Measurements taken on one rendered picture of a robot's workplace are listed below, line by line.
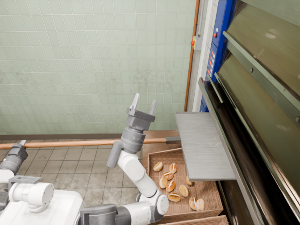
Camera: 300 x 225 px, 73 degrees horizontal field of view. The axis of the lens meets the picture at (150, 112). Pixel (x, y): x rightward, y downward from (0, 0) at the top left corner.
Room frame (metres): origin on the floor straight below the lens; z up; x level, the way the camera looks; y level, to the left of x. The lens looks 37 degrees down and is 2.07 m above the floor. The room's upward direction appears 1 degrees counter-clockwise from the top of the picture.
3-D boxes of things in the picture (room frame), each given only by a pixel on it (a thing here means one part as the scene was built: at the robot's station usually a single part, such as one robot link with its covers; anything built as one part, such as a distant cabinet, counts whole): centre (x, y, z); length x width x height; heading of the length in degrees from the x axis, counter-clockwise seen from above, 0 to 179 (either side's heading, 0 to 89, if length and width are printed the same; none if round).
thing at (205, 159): (0.87, -0.36, 1.19); 0.55 x 0.36 x 0.03; 2
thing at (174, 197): (0.84, -0.18, 0.62); 0.10 x 0.07 x 0.06; 76
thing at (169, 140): (0.87, -0.14, 1.20); 0.09 x 0.04 x 0.03; 92
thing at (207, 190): (0.90, -0.21, 0.72); 0.56 x 0.49 x 0.28; 179
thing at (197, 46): (1.82, -0.44, 1.46); 0.10 x 0.07 x 0.10; 0
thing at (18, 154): (0.75, 0.75, 1.19); 0.12 x 0.10 x 0.13; 1
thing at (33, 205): (0.36, 0.37, 1.47); 0.10 x 0.07 x 0.09; 83
